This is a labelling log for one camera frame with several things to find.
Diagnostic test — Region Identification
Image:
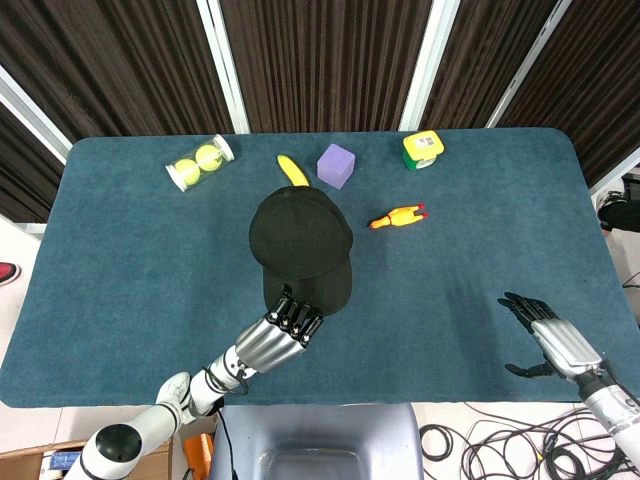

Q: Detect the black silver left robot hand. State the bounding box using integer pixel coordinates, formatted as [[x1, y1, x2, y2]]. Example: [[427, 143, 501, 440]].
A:
[[234, 283, 324, 374]]

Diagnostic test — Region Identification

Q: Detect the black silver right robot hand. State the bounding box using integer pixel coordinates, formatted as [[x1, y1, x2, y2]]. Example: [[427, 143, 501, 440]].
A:
[[497, 292, 606, 384]]

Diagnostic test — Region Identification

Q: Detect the black baseball cap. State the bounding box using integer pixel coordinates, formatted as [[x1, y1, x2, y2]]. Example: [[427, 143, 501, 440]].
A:
[[248, 186, 355, 317]]

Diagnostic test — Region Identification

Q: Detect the grey robot torso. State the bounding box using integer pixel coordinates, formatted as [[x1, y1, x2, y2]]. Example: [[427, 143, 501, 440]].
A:
[[209, 402, 426, 480]]

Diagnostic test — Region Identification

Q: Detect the blue table cloth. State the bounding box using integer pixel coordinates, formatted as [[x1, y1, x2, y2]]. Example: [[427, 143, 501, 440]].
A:
[[0, 127, 621, 409]]

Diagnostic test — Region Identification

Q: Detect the orange object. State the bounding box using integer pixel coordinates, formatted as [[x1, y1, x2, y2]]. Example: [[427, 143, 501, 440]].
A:
[[183, 433, 215, 474]]

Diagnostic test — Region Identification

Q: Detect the black bag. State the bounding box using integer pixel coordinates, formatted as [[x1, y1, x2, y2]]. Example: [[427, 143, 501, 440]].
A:
[[597, 197, 640, 232]]

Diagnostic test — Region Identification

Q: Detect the yellow banana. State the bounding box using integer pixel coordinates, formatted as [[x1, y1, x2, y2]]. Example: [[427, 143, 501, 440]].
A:
[[277, 154, 311, 189]]

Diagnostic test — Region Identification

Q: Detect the yellow rubber chicken toy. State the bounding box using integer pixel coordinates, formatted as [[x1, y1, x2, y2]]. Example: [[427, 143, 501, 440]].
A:
[[368, 202, 430, 231]]

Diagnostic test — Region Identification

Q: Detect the yellow tennis ball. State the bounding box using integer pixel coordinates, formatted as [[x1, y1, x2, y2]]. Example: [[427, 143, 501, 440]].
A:
[[173, 158, 201, 187], [194, 144, 224, 171]]

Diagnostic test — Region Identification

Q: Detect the purple foam cube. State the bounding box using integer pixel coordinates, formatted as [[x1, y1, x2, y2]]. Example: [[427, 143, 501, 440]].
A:
[[316, 143, 357, 191]]

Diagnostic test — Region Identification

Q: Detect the clear tennis ball tube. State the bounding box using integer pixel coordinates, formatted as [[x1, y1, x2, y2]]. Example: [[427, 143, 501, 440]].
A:
[[165, 133, 236, 192]]

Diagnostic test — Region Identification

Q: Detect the green container yellow lid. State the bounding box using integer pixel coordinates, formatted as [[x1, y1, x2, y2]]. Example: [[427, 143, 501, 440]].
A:
[[402, 130, 446, 172]]

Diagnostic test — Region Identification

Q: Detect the cardboard box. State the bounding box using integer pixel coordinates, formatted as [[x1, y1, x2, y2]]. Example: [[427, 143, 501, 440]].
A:
[[0, 439, 174, 480]]

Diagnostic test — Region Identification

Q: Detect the brown pleated curtain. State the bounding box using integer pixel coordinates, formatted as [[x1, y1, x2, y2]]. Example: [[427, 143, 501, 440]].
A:
[[0, 0, 640, 224]]

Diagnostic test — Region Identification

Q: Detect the tangle of black cables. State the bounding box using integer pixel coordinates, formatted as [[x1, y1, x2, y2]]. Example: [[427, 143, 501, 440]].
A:
[[462, 402, 640, 480]]

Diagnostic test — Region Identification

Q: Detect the coiled black cable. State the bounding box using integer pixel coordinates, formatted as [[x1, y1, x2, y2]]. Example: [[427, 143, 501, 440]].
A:
[[418, 423, 454, 459]]

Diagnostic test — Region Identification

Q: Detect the white frame post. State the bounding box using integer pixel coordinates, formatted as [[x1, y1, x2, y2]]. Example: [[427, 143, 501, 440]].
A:
[[195, 0, 251, 135], [398, 0, 460, 132], [588, 158, 640, 197], [0, 64, 74, 164], [486, 0, 574, 129]]

